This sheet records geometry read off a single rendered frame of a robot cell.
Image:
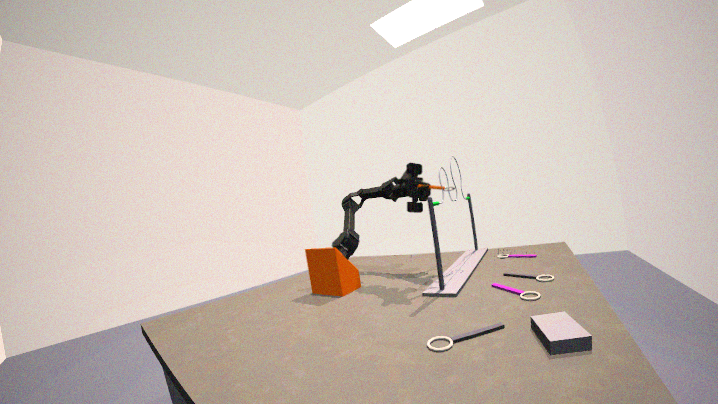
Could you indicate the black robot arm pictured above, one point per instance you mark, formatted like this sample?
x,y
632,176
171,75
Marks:
x,y
349,239

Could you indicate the white loop with dark grey handle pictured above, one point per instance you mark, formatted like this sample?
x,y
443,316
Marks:
x,y
529,276
465,336

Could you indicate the thin dark grey wire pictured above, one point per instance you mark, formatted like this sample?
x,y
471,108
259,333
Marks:
x,y
451,282

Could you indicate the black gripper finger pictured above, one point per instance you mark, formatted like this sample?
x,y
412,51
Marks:
x,y
417,180
418,192

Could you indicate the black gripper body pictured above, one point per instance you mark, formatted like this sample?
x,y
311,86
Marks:
x,y
404,189

